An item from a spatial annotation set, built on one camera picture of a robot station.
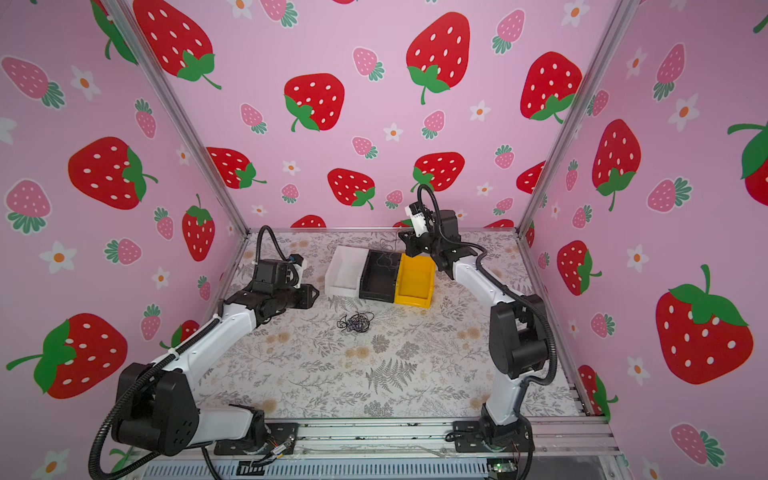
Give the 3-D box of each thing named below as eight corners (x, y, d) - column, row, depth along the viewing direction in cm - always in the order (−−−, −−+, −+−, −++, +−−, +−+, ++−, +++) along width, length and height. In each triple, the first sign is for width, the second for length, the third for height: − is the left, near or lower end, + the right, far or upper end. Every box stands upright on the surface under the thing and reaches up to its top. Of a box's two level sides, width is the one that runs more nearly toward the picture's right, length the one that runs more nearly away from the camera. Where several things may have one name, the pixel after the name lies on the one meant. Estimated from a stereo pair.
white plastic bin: (325, 297, 103) (321, 285, 98) (339, 257, 115) (336, 245, 110) (358, 301, 102) (356, 289, 97) (369, 260, 114) (367, 248, 108)
